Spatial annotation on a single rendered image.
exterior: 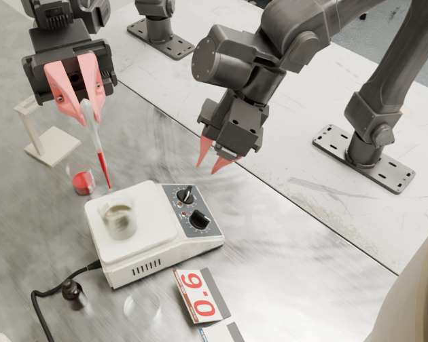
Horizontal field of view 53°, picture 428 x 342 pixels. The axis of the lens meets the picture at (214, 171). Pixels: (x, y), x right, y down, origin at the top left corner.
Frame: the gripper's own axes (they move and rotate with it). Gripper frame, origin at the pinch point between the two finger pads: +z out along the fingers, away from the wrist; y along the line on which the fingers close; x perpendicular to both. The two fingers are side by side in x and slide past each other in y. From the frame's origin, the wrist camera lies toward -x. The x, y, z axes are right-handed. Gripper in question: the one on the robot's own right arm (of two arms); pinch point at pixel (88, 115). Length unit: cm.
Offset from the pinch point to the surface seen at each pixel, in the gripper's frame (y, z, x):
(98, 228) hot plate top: -3.3, -1.7, 23.5
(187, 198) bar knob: 11.8, -3.2, 25.9
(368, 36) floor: 185, -140, 120
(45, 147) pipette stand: -8.5, -30.6, 31.2
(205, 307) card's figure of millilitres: 7.7, 13.8, 30.3
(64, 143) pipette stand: -4.7, -30.2, 31.2
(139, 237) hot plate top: 1.9, 2.3, 23.5
